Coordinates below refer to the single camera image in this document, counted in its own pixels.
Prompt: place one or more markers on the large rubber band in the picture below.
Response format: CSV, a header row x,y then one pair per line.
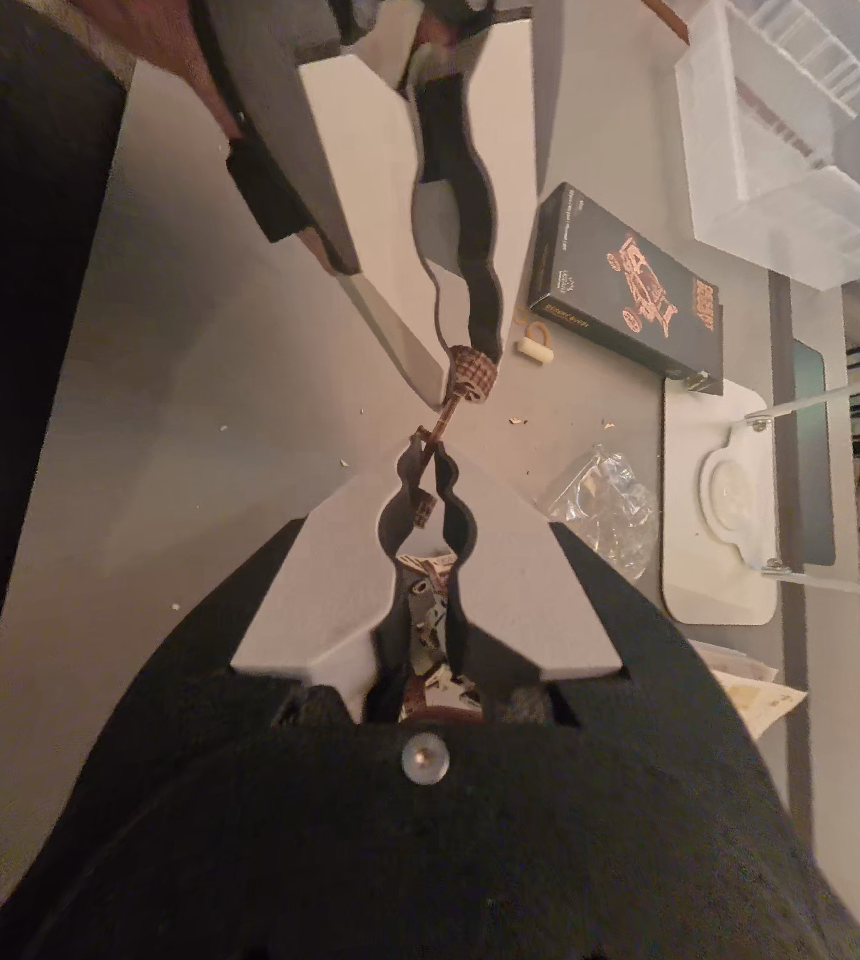
x,y
542,325

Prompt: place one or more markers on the wooden buggy model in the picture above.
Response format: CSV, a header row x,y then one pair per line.
x,y
430,592

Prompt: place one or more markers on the black model box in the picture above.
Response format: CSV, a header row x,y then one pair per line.
x,y
625,300

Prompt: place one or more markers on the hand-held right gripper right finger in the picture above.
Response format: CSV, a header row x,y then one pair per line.
x,y
535,600

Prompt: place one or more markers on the white wax cylinder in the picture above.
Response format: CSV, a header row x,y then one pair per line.
x,y
533,351

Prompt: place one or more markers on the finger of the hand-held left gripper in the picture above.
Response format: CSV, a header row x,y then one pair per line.
x,y
370,225
505,112

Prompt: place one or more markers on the clear plastic organiser box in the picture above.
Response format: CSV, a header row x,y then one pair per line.
x,y
775,187

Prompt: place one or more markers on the clear plastic bag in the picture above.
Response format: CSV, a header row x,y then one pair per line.
x,y
610,510

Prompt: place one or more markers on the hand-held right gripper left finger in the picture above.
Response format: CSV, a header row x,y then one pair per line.
x,y
310,600

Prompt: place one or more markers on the wooden wheel axle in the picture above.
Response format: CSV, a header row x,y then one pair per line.
x,y
471,375

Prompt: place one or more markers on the instruction booklet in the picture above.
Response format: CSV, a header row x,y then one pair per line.
x,y
760,701

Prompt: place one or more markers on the person's left hand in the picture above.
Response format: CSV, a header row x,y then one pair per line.
x,y
152,37

